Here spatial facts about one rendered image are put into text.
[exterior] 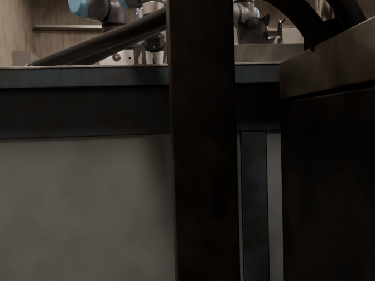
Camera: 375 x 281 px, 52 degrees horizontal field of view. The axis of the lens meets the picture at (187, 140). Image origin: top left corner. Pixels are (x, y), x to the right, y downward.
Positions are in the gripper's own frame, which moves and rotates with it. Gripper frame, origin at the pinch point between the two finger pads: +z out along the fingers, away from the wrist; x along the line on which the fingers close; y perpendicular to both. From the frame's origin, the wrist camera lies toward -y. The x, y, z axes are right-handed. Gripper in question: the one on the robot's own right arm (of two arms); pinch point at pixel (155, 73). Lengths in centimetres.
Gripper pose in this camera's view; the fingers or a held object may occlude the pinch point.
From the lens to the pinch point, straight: 136.1
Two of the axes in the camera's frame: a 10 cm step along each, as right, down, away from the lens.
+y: -0.8, -0.4, 10.0
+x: -10.0, 0.4, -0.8
